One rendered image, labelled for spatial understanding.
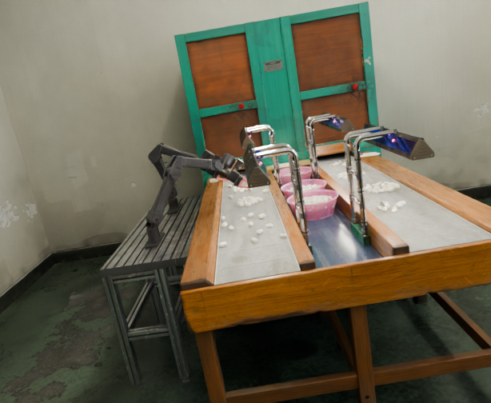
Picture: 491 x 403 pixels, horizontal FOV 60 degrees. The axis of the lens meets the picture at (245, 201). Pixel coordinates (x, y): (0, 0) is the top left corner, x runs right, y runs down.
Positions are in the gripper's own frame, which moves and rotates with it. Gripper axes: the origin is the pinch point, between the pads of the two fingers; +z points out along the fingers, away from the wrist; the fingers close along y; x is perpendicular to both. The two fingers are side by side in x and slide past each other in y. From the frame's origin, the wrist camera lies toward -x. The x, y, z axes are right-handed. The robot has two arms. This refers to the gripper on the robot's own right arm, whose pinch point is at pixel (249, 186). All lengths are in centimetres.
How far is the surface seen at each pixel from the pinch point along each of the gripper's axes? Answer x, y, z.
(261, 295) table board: 13, -107, 7
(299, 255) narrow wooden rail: -4, -98, 13
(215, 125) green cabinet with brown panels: -14, 77, -34
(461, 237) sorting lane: -40, -100, 59
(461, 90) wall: -147, 145, 137
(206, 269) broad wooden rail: 18, -96, -12
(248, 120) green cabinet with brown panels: -29, 77, -15
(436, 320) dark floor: 5, -37, 119
